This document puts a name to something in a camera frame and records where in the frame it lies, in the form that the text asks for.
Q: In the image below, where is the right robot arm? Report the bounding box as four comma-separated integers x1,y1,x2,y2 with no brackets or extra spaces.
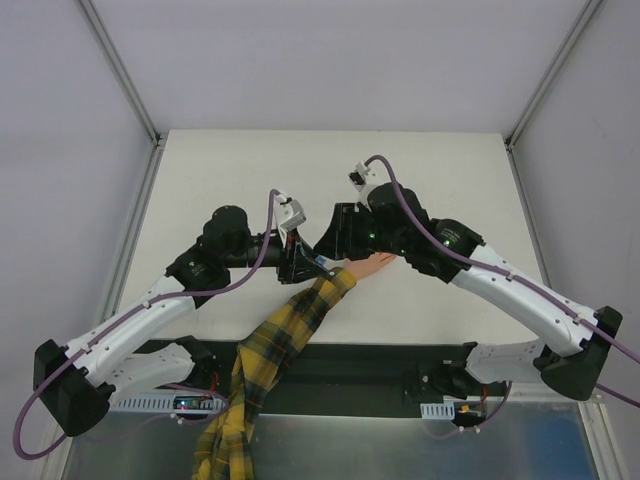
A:
314,183,622,401

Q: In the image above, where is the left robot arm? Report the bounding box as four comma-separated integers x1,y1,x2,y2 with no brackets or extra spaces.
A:
33,194,326,437

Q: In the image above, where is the mannequin hand with nails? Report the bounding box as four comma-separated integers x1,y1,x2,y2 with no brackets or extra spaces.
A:
342,253,396,281

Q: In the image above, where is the yellow plaid shirt sleeve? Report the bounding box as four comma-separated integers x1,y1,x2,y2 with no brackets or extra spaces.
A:
191,268,357,479

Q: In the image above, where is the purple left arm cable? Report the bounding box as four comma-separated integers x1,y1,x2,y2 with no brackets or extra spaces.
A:
12,188,281,460

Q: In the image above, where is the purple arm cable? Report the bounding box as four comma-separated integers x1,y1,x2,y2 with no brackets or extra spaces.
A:
12,188,281,460
364,155,640,431

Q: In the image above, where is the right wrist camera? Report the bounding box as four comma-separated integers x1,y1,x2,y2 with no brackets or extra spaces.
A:
348,162,378,195

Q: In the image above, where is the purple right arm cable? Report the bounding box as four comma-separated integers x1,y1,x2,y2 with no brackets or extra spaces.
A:
364,155,640,431

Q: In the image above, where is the left white cable duct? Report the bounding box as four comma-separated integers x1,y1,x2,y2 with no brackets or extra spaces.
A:
110,392,226,415

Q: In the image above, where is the white cable duct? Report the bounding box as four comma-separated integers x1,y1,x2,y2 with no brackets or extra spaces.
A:
110,392,226,415
419,401,484,421

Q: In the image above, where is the left aluminium frame post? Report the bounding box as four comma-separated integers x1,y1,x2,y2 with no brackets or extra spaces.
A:
74,0,164,147

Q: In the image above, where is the aluminium frame post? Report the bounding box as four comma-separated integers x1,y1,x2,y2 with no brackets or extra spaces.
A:
504,0,606,152
74,0,164,147

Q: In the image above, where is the right white cable duct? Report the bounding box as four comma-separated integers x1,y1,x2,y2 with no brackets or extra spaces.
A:
419,401,484,421

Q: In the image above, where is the right aluminium frame post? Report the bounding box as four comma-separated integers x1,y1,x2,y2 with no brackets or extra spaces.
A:
504,0,606,152

